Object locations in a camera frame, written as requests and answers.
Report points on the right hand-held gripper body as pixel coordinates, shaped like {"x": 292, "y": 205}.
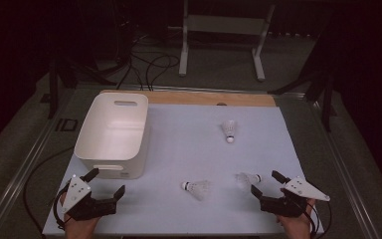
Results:
{"x": 285, "y": 205}

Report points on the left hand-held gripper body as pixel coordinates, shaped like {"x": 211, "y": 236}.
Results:
{"x": 93, "y": 207}

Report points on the white shuttlecock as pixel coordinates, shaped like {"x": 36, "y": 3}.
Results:
{"x": 197, "y": 189}
{"x": 247, "y": 180}
{"x": 229, "y": 129}

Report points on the white plastic storage bin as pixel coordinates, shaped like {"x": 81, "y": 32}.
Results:
{"x": 112, "y": 132}

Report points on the person's right hand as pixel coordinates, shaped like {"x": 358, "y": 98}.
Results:
{"x": 296, "y": 227}

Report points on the person's left hand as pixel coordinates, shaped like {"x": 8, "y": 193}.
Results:
{"x": 79, "y": 229}

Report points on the black stand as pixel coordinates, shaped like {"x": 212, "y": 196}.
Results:
{"x": 327, "y": 106}
{"x": 53, "y": 93}

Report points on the dark curtain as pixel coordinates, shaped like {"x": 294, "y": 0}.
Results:
{"x": 371, "y": 83}
{"x": 6, "y": 66}

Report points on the white metal stand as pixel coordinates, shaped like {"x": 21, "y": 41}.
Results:
{"x": 225, "y": 25}

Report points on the metal floor frame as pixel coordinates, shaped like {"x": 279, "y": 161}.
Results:
{"x": 18, "y": 179}

